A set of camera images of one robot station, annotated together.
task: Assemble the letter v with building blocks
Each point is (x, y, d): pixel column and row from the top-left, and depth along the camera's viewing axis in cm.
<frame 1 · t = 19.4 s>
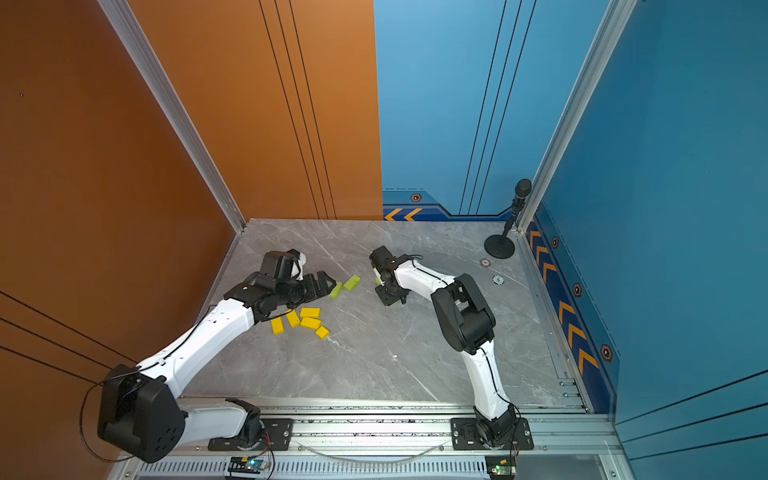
left hand: (326, 283, 84), fingers open
right hand: (392, 295, 100), fingers open
lime green long block: (352, 282, 104), on the table
yellow long block: (277, 326, 92), point 2 cm above the table
yellow long block 2: (310, 312, 95), point 3 cm above the table
yellow long block 3: (311, 323, 94), point 2 cm above the table
small yellow cube block: (323, 332, 93), on the table
black microphone stand: (502, 246, 112), point 3 cm above the table
red poker chip: (486, 262, 111), on the table

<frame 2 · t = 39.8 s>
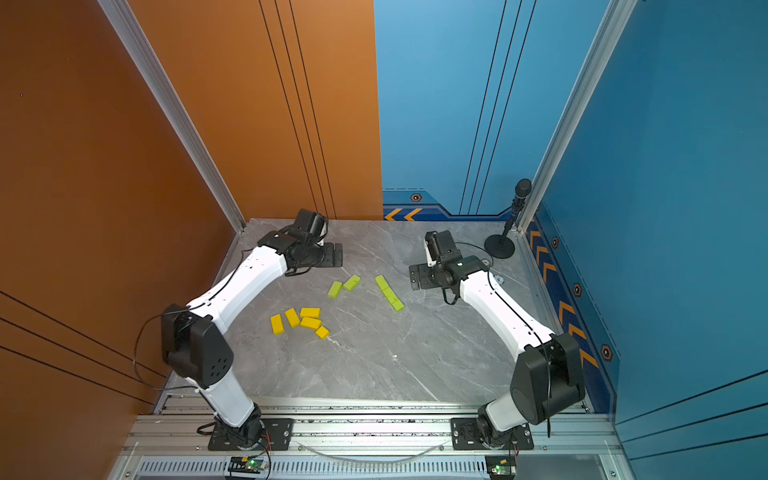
left hand: (331, 252, 88), fingers open
right hand: (428, 273, 86), fingers open
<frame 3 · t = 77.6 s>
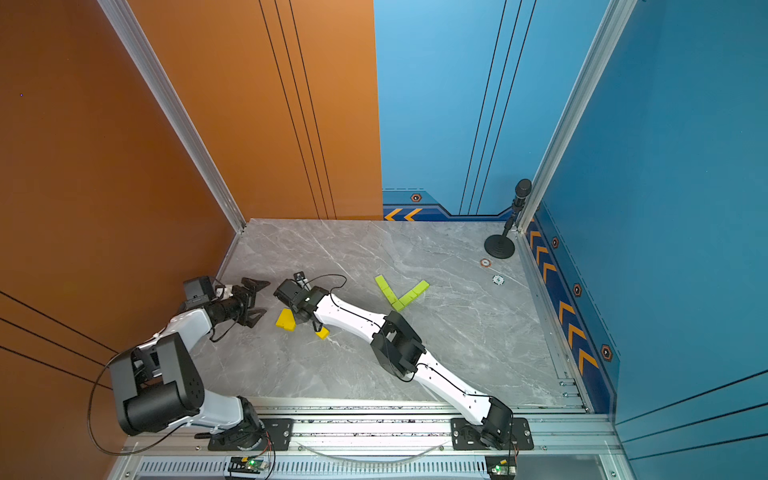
left hand: (268, 289, 90), fingers open
right hand: (307, 308, 97), fingers open
lime green long block: (408, 298, 100), on the table
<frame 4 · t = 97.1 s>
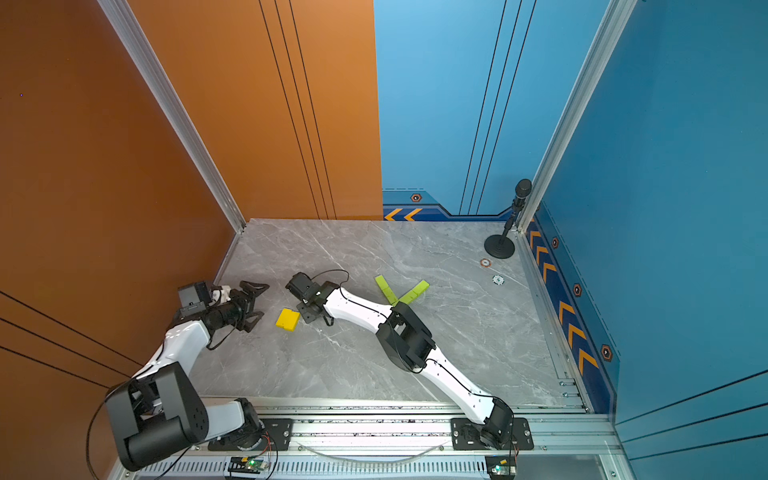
left hand: (266, 293, 87), fingers open
right hand: (313, 307, 97), fingers open
